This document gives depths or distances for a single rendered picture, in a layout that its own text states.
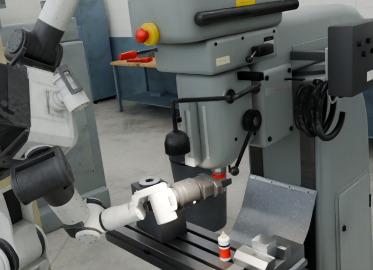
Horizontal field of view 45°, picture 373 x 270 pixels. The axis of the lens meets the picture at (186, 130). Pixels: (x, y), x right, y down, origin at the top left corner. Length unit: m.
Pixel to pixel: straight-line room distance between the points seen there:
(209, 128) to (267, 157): 0.55
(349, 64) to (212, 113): 0.42
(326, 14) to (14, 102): 1.14
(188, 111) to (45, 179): 0.45
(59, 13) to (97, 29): 7.28
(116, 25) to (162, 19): 7.65
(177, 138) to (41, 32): 0.56
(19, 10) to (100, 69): 2.97
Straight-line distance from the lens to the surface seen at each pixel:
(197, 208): 3.56
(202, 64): 1.26
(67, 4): 1.47
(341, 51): 1.38
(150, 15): 1.24
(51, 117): 1.35
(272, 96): 1.48
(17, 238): 1.73
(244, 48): 1.35
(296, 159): 1.77
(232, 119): 1.36
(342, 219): 1.90
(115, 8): 8.79
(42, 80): 1.41
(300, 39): 1.62
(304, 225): 1.78
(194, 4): 1.18
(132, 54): 1.31
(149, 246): 1.79
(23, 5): 11.05
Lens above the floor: 1.85
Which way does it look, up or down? 17 degrees down
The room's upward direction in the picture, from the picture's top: 6 degrees counter-clockwise
